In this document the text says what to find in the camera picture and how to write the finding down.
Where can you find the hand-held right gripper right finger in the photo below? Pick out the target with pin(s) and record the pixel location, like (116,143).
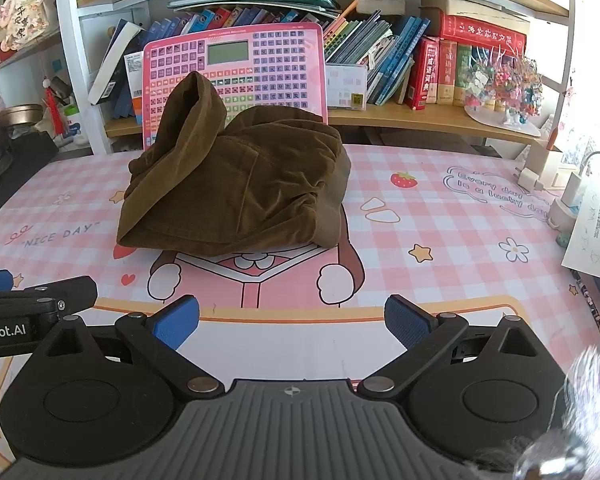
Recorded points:
(407,322)

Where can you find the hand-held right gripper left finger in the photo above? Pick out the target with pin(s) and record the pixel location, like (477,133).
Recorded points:
(176,322)

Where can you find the pink checked desk mat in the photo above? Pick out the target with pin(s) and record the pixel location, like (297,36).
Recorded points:
(455,240)

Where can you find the black box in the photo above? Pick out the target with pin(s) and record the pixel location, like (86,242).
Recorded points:
(25,165)

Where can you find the bronze bowl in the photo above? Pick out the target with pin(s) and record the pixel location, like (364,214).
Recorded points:
(20,115)

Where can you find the white jar with green lid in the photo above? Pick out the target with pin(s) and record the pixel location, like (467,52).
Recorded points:
(73,125)

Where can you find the red bottle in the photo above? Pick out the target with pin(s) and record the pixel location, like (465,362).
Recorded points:
(56,110)

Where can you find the white charger plug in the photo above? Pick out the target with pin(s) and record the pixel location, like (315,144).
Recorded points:
(530,178)

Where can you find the white power adapter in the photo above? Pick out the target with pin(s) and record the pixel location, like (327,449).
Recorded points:
(570,200)

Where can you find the fluffy white pompom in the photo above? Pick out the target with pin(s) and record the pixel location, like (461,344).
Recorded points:
(595,410)

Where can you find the handwritten paper sheet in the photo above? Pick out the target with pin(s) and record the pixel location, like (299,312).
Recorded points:
(597,230)

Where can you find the white and wood bookshelf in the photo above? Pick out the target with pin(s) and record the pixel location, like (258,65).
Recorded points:
(95,60)

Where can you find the clear card box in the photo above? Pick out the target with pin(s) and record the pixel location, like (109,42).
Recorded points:
(346,85)

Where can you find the colourful bead tree ornament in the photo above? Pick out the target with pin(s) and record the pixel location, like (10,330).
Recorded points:
(505,85)

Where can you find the pink figurine decoration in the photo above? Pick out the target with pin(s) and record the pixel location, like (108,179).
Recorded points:
(22,10)

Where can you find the row of colourful books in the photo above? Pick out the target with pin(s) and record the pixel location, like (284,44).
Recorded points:
(390,50)

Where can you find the pink learning tablet toy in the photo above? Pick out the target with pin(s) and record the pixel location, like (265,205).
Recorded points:
(280,60)

